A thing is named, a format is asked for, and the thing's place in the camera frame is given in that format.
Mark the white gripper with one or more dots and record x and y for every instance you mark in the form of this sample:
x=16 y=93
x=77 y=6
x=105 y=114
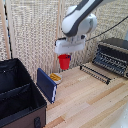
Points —
x=69 y=46

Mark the red plastic cup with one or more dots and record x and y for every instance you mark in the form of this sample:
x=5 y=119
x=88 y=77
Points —
x=64 y=61

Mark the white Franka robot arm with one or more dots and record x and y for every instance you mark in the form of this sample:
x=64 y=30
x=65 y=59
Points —
x=81 y=20

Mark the black fabric storage box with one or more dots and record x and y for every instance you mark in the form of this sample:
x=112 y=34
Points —
x=18 y=96

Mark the bowl with yellow food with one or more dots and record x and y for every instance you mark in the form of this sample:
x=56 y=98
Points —
x=55 y=78

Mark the blue hardcover book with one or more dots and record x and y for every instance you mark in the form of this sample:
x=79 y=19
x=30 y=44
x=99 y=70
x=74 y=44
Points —
x=46 y=84

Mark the black toaster oven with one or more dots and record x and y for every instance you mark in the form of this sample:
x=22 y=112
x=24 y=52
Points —
x=113 y=56

